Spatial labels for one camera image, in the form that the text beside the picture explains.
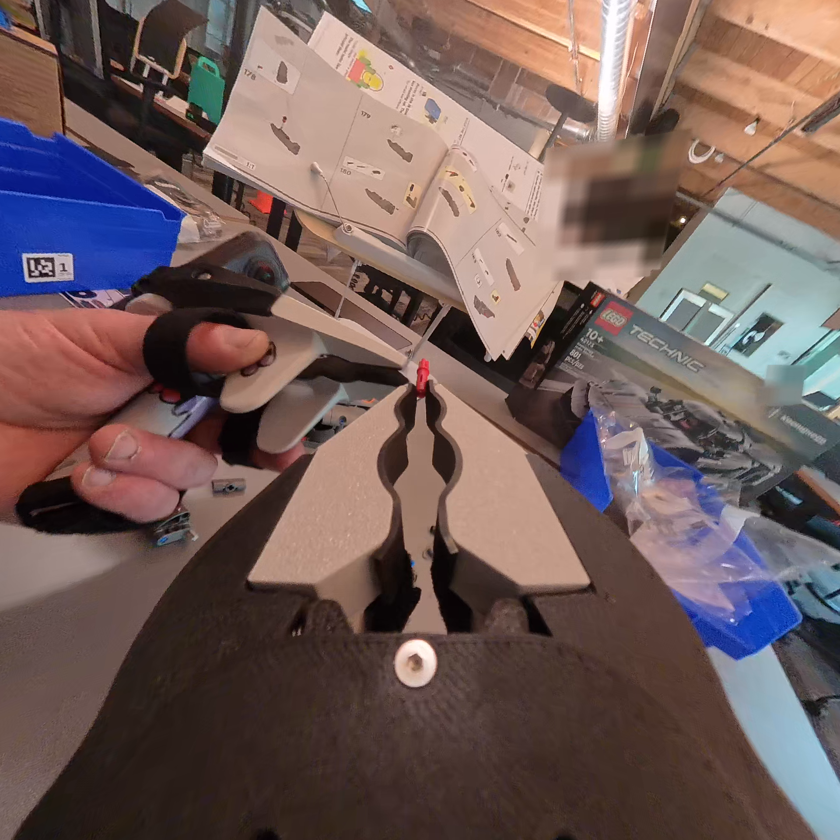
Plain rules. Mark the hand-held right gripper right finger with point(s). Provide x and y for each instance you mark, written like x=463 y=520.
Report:
x=512 y=518

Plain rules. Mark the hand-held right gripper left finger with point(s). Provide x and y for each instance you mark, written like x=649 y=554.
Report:
x=321 y=518

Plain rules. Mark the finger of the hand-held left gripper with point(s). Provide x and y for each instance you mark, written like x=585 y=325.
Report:
x=341 y=338
x=354 y=375

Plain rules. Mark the long red lego pin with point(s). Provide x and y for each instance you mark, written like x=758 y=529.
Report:
x=422 y=384

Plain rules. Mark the dark grey lego wedge panel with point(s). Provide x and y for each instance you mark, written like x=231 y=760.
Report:
x=174 y=528

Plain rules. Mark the blue plastic storage bin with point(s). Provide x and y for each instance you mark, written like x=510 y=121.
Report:
x=754 y=610
x=79 y=216

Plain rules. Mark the lego sticker sheet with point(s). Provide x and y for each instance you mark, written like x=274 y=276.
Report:
x=92 y=298

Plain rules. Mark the lego instruction booklet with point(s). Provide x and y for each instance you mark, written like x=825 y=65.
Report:
x=394 y=131

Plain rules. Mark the black lego set box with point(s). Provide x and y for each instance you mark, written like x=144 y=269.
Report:
x=689 y=374

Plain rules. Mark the person's left hand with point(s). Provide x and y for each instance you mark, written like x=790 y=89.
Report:
x=65 y=374

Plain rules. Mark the white book stand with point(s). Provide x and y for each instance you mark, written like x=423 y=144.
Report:
x=394 y=262

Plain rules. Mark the orange cone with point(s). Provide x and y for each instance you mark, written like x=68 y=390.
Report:
x=262 y=202

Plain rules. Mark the green plastic case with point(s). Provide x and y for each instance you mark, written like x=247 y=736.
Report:
x=207 y=92

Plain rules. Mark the brown cardboard box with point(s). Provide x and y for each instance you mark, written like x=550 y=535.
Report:
x=29 y=79

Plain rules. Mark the silver ventilation duct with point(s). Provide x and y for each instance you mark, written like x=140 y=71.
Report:
x=613 y=65

